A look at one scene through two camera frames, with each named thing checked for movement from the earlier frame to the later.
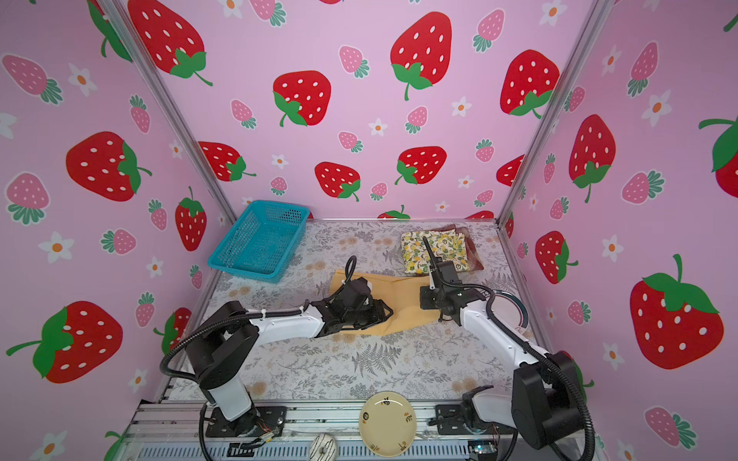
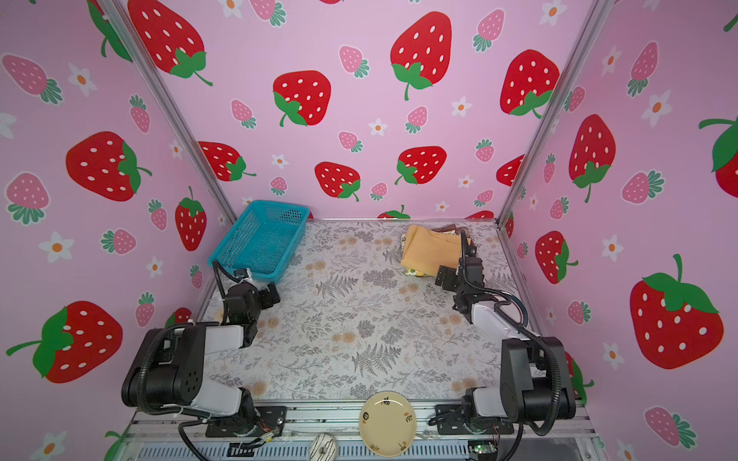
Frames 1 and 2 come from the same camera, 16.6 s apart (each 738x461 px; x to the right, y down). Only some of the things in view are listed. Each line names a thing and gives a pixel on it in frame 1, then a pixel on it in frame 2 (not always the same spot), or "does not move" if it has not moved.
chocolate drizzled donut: (323, 448) does not move
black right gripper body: (430, 297) to (452, 279)
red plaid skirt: (474, 258) does not move
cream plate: (387, 424) does not move
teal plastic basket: (262, 241) does not move
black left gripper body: (367, 315) to (261, 303)
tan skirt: (402, 294) to (426, 251)
